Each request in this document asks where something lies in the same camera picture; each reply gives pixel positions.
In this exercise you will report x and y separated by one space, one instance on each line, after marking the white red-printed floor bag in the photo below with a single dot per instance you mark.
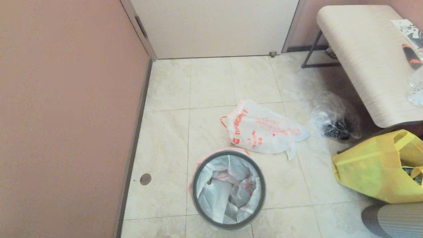
261 129

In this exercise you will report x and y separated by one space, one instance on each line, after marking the black round trash bin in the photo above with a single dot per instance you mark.
231 226

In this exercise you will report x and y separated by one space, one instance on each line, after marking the clear bag with dark items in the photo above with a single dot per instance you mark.
333 115

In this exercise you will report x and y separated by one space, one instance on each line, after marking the yellow shopping bag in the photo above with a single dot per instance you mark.
366 172

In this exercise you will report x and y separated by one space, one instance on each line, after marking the small round grey floor disc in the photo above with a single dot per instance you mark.
145 179

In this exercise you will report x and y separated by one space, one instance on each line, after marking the white door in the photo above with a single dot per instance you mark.
214 26

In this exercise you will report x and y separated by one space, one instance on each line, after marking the dark baseboard behind table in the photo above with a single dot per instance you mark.
307 48

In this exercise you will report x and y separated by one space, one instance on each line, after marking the small shoe-like object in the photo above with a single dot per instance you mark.
331 52

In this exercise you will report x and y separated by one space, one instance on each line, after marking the light wood-grain table top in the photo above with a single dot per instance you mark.
363 49

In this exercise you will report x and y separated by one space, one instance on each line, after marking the clear crumpled plastic item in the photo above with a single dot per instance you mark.
417 89

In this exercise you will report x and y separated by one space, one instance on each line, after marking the black and orange tool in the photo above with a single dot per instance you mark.
411 57

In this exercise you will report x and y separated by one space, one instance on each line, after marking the grey ribbed round object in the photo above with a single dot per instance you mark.
396 221

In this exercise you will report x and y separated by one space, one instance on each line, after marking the black and white printed paper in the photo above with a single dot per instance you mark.
408 29

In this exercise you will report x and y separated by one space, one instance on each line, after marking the dark wall baseboard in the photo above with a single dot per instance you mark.
136 132

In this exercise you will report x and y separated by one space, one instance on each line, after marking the grey door frame post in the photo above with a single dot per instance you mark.
292 29
138 26

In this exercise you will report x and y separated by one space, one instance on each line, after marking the black metal table leg frame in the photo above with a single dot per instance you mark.
312 49

